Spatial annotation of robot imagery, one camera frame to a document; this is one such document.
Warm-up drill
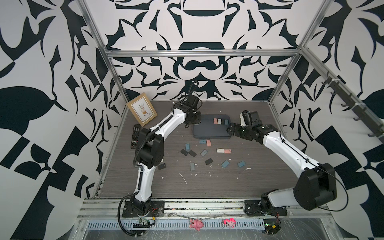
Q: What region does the dark grey storage tray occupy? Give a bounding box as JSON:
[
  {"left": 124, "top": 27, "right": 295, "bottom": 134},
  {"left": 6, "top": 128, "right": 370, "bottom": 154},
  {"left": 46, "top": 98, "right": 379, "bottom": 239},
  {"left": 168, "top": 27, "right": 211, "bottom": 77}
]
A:
[{"left": 193, "top": 114, "right": 231, "bottom": 139}]

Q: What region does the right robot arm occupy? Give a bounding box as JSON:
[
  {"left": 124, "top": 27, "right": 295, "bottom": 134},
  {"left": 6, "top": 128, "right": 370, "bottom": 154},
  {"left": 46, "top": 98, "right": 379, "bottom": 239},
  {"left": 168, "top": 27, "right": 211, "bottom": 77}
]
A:
[{"left": 227, "top": 111, "right": 337, "bottom": 211}]

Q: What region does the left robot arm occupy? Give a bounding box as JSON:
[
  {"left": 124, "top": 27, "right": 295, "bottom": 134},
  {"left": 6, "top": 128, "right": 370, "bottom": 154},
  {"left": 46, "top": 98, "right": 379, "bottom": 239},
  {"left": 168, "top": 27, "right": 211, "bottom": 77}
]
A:
[{"left": 130, "top": 95, "right": 203, "bottom": 213}]

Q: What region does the black eraser left pair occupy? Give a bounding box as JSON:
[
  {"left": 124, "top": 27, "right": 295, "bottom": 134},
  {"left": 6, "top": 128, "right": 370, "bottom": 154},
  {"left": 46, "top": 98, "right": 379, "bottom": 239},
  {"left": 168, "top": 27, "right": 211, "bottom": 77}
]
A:
[{"left": 180, "top": 149, "right": 189, "bottom": 156}]

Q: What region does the black eraser pair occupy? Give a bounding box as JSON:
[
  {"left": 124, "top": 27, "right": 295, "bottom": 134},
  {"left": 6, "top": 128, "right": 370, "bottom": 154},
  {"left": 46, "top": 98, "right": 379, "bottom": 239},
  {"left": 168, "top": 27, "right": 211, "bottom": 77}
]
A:
[
  {"left": 180, "top": 149, "right": 189, "bottom": 156},
  {"left": 189, "top": 150, "right": 197, "bottom": 158}
]

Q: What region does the black eraser right pair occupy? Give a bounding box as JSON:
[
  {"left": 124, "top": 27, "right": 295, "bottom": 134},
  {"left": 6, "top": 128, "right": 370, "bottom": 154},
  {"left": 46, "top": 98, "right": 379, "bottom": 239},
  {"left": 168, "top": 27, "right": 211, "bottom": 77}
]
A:
[{"left": 189, "top": 150, "right": 197, "bottom": 158}]

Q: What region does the grey-blue eraser centre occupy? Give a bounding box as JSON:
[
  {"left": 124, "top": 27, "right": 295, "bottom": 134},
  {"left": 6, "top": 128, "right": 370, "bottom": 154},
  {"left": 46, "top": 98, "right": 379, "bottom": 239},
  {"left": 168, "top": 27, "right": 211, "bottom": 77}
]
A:
[{"left": 201, "top": 150, "right": 208, "bottom": 157}]

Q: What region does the black eraser lower centre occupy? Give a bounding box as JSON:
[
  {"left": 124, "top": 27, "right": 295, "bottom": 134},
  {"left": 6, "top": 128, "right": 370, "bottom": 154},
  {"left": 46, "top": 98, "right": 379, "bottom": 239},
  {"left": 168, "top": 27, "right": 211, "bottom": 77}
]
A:
[{"left": 205, "top": 158, "right": 213, "bottom": 166}]

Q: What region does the black eraser lower left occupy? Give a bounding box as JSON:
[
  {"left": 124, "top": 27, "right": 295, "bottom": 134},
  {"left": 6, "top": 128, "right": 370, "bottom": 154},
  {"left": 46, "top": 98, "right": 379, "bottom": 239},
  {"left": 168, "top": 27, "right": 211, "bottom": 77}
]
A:
[{"left": 158, "top": 163, "right": 167, "bottom": 170}]

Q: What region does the black remote control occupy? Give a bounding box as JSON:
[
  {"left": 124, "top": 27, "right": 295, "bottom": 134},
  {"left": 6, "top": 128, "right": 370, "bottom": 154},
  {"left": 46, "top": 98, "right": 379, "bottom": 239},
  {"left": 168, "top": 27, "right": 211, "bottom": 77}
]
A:
[{"left": 131, "top": 124, "right": 141, "bottom": 149}]

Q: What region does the pink toy right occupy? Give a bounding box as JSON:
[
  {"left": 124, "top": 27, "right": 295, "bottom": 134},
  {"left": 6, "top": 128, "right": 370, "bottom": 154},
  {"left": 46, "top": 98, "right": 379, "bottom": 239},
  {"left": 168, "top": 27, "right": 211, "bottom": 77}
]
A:
[{"left": 222, "top": 218, "right": 236, "bottom": 229}]

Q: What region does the pink toy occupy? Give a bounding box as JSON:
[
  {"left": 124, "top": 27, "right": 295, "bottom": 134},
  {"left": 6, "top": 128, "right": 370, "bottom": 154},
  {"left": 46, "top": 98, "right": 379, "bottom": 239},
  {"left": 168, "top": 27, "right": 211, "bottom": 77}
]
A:
[
  {"left": 222, "top": 218, "right": 236, "bottom": 229},
  {"left": 189, "top": 219, "right": 204, "bottom": 231}
]

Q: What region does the small circuit board right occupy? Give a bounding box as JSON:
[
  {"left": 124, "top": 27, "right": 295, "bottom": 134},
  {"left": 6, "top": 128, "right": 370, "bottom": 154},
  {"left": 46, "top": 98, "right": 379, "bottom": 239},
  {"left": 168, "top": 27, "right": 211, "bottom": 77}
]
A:
[{"left": 265, "top": 222, "right": 281, "bottom": 236}]

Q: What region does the small circuit board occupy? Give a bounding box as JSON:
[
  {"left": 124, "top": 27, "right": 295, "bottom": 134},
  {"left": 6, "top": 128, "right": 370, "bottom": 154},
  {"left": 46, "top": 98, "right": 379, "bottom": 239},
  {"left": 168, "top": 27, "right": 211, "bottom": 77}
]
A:
[
  {"left": 132, "top": 217, "right": 156, "bottom": 229},
  {"left": 265, "top": 222, "right": 281, "bottom": 236}
]

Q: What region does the pink toy left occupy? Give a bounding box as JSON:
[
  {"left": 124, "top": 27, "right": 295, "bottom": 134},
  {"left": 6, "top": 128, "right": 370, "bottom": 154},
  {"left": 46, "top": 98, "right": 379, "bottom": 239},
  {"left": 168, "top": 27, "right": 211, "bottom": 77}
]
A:
[{"left": 189, "top": 219, "right": 204, "bottom": 231}]

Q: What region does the small circuit board left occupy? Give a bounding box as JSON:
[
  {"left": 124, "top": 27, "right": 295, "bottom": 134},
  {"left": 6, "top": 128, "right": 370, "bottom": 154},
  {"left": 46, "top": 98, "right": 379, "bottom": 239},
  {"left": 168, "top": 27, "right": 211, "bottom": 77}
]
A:
[{"left": 132, "top": 217, "right": 156, "bottom": 229}]

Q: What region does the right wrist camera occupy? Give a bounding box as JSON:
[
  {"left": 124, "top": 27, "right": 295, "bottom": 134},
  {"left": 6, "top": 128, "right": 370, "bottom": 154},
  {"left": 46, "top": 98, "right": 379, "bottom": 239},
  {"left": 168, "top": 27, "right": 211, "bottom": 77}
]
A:
[{"left": 240, "top": 110, "right": 250, "bottom": 127}]

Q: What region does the wooden picture frame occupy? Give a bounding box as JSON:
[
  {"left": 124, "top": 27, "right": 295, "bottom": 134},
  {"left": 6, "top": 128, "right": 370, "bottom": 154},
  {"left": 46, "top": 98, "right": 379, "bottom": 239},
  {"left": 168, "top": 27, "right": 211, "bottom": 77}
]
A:
[{"left": 127, "top": 93, "right": 158, "bottom": 127}]

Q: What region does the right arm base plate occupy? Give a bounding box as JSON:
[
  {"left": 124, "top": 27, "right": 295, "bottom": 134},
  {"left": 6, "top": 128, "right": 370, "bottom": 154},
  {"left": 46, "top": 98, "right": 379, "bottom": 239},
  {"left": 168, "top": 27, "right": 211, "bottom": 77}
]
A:
[{"left": 244, "top": 199, "right": 288, "bottom": 217}]

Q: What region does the white slotted cable duct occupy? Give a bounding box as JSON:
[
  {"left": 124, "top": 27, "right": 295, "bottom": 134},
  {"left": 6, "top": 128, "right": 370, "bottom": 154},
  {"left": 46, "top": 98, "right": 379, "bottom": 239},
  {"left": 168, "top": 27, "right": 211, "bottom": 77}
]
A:
[{"left": 87, "top": 218, "right": 265, "bottom": 231}]

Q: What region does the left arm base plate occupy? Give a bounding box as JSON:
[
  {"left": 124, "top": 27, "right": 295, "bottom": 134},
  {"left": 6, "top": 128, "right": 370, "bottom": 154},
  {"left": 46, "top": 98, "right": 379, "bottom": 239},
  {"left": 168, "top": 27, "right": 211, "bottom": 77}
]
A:
[{"left": 122, "top": 200, "right": 165, "bottom": 218}]

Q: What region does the black wall hook rail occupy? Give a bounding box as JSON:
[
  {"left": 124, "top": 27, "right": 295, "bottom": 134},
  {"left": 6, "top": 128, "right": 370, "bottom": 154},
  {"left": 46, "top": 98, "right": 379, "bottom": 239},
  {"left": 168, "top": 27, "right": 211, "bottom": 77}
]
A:
[{"left": 321, "top": 71, "right": 384, "bottom": 143}]

